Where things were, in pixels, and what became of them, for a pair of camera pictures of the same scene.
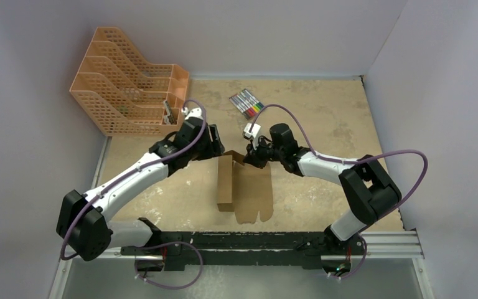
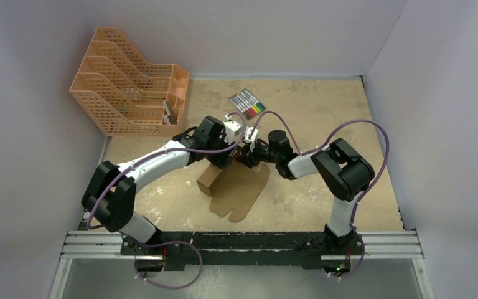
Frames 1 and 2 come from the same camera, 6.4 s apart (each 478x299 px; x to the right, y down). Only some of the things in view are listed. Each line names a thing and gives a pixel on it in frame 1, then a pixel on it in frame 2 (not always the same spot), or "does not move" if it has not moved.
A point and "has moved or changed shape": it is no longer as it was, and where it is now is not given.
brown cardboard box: x=244 y=189 has moved or changed shape
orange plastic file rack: x=125 y=96 does not move
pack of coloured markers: x=246 y=103 does not move
